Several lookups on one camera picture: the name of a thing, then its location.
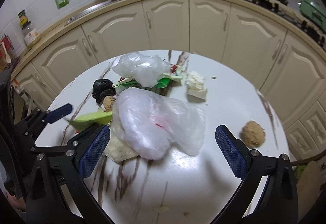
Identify light green paper piece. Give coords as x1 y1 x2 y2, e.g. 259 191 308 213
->
64 110 113 132

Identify large translucent plastic bag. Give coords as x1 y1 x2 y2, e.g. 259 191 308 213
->
110 88 206 160

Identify brown paper ball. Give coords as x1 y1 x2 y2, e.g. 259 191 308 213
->
103 96 116 112
241 121 265 149

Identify person's left hand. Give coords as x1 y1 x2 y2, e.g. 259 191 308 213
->
6 192 26 212

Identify black crumpled plastic bag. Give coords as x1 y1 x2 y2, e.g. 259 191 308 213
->
92 79 117 105

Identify brown crumpled paper ball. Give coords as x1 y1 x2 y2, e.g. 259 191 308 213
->
103 96 116 112

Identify glass jar with label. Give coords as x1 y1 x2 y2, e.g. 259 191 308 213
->
22 21 40 49

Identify clear plastic bag ball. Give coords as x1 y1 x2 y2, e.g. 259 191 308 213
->
112 52 170 88

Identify green white snack wrapper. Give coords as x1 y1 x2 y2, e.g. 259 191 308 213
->
112 61 183 94

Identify white crumpled tissue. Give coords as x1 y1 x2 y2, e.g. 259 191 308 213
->
185 71 206 91

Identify cream lower cabinets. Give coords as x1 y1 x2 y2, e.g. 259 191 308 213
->
13 0 325 159

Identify stainless steel sink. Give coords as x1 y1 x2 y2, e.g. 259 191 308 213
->
65 0 121 26

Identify black gas stove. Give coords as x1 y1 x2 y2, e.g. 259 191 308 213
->
244 0 325 50

